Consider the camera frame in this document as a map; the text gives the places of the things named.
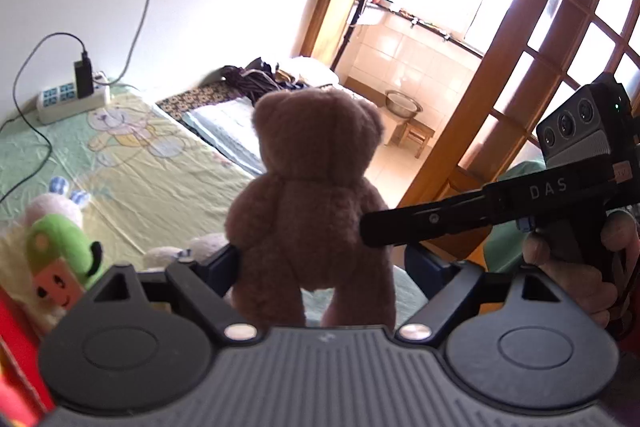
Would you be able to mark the green cartoon bed sheet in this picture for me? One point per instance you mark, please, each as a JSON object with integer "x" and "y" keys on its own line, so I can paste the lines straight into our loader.
{"x": 156, "y": 192}

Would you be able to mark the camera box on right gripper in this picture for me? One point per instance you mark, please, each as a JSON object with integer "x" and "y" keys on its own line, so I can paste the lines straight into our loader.
{"x": 595, "y": 120}

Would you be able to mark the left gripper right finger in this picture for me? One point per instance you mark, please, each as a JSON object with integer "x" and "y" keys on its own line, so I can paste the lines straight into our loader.
{"x": 449, "y": 289}

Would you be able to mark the brown teddy bear plush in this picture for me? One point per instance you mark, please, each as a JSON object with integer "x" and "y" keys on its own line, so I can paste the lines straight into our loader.
{"x": 297, "y": 225}

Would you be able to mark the dark clothes pile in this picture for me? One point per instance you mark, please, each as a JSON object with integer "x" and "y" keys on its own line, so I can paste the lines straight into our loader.
{"x": 259, "y": 78}

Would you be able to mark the red cardboard box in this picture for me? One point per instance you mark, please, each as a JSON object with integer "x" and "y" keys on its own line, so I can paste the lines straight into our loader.
{"x": 25, "y": 400}

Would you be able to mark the person's right hand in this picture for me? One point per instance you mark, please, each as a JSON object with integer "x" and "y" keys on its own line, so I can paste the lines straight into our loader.
{"x": 583, "y": 283}

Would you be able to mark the white bunny plush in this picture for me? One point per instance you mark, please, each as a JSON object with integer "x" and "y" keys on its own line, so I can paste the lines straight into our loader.
{"x": 59, "y": 201}

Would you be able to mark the metal basin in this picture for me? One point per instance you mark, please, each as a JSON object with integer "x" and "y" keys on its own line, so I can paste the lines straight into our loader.
{"x": 402, "y": 105}

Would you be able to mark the folded light blue towel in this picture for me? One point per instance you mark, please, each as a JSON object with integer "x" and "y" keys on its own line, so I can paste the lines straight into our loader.
{"x": 228, "y": 127}

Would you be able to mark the white power strip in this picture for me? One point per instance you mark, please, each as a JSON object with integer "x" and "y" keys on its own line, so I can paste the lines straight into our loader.
{"x": 63, "y": 102}

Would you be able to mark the small wooden stool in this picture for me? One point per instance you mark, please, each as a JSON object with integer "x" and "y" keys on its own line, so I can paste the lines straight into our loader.
{"x": 415, "y": 131}

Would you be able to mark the green plush toy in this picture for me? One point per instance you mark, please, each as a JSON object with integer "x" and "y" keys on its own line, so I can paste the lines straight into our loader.
{"x": 63, "y": 262}

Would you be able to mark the wooden glass door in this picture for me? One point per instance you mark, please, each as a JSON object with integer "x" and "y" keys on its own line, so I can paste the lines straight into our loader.
{"x": 543, "y": 51}

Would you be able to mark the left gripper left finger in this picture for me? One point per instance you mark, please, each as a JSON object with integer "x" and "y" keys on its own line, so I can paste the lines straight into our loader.
{"x": 200, "y": 287}

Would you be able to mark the black charger adapter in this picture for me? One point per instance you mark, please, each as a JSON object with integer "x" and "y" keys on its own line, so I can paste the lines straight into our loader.
{"x": 84, "y": 76}

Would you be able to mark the patterned dark mattress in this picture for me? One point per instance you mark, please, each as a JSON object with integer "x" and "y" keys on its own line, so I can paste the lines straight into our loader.
{"x": 213, "y": 93}

